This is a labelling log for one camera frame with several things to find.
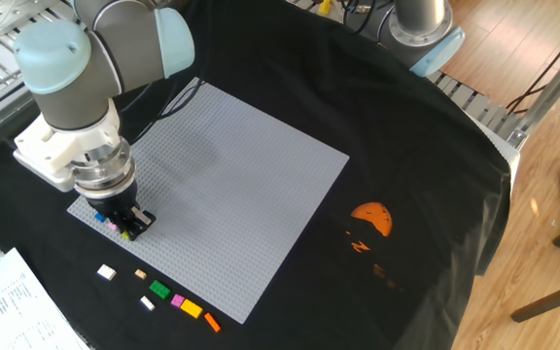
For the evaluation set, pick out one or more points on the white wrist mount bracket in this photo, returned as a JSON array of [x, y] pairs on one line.
[[59, 150]]

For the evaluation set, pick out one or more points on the yellow Lego brick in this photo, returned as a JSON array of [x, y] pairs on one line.
[[191, 308]]

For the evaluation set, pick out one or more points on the dark green Lego brick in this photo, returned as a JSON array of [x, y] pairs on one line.
[[159, 289]]

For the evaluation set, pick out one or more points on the tan small Lego brick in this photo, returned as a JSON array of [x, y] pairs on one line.
[[140, 273]]

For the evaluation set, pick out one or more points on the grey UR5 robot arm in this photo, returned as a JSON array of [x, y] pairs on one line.
[[76, 97]]

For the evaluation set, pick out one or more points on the white printed paper sheets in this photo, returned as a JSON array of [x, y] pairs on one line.
[[12, 306]]

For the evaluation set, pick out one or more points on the blue long Lego brick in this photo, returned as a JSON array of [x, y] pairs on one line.
[[99, 217]]

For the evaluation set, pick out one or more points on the narrow white Lego brick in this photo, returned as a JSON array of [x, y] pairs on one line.
[[147, 303]]

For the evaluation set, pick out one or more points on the lime green Lego brick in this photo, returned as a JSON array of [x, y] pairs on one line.
[[124, 235]]

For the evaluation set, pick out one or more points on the yellow plastic part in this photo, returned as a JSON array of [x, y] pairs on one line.
[[325, 6]]

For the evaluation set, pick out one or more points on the grey Lego baseplate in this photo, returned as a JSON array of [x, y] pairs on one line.
[[231, 204]]

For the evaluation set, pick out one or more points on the aluminium frame post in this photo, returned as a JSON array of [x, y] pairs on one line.
[[552, 90]]

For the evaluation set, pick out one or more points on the light pink Lego brick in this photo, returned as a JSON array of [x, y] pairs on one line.
[[112, 226]]

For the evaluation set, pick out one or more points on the orange narrow Lego brick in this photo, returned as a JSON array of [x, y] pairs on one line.
[[212, 322]]

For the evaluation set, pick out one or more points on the wide white Lego brick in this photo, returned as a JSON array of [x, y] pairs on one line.
[[106, 272]]

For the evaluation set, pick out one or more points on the black cloth with orange print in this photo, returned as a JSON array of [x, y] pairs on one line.
[[319, 87]]

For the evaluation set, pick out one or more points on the magenta small Lego brick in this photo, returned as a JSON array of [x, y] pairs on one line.
[[178, 300]]

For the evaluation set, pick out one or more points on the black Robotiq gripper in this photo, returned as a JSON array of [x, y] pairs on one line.
[[113, 201]]

